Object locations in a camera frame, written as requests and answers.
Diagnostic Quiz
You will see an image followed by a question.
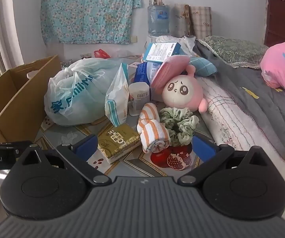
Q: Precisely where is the large translucent plastic bag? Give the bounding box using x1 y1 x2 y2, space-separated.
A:
44 58 123 127

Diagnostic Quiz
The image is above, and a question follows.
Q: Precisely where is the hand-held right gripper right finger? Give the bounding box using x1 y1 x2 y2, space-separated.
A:
177 135 270 186

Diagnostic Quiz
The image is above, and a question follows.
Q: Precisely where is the white plastic jar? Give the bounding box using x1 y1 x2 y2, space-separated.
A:
128 82 150 116

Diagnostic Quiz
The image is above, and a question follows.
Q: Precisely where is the pink blanket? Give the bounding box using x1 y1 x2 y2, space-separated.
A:
260 41 285 97

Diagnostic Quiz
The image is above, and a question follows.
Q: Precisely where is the blue cardboard box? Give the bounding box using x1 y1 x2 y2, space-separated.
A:
142 42 182 63

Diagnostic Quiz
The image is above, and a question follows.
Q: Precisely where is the green white scrunchie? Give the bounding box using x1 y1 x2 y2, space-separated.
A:
159 107 200 148

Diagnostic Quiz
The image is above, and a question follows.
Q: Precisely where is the pink round plush toy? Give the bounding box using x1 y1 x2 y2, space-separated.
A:
162 64 209 114

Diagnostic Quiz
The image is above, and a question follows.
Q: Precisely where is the brown cardboard box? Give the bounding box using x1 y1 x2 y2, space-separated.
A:
0 55 62 143

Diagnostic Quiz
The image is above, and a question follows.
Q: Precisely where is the white crumpled plastic bag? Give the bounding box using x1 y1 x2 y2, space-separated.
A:
155 35 197 55

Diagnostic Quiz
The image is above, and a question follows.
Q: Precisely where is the floral fabric roll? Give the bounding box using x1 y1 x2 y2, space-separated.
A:
173 4 190 38

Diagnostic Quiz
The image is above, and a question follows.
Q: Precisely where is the blue water jug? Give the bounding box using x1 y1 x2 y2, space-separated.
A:
147 4 170 36

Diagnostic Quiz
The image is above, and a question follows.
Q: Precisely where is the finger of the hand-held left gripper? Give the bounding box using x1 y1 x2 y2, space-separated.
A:
0 141 32 152

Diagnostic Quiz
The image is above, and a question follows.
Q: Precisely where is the pink packet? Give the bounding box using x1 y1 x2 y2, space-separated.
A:
149 55 191 90

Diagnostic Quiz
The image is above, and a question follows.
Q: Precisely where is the orange striped towel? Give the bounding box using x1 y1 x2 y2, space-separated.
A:
136 103 171 154

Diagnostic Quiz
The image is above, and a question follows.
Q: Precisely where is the blue checkered cloth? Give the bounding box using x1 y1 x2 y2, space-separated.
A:
189 57 218 78

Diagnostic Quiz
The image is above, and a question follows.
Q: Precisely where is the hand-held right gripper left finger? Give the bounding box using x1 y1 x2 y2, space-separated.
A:
17 134 112 187

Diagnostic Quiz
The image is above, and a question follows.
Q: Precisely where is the small white blue plastic bag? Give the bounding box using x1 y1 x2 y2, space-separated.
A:
104 63 130 127

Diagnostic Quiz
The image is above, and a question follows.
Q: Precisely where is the gold tissue pack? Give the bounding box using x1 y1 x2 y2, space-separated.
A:
97 124 142 164

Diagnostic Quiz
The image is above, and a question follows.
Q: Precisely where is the plaid fabric roll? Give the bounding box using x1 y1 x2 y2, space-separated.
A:
189 5 212 40

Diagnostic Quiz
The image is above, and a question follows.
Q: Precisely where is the white water dispenser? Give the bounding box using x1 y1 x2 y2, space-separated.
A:
146 35 163 45

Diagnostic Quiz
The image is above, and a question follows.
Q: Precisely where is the green floral pillow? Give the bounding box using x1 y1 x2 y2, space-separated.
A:
199 36 270 69

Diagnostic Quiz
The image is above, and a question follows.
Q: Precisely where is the blue plastic package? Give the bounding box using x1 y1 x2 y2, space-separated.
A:
133 61 163 100

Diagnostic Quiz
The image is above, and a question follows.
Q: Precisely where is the red plastic bag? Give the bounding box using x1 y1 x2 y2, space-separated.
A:
94 49 111 59

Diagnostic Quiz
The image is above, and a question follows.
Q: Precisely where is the grey blanket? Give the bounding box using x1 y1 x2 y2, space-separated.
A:
194 40 285 172

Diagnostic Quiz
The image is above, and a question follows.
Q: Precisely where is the teal floral hanging cloth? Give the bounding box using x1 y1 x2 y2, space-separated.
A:
40 0 142 45

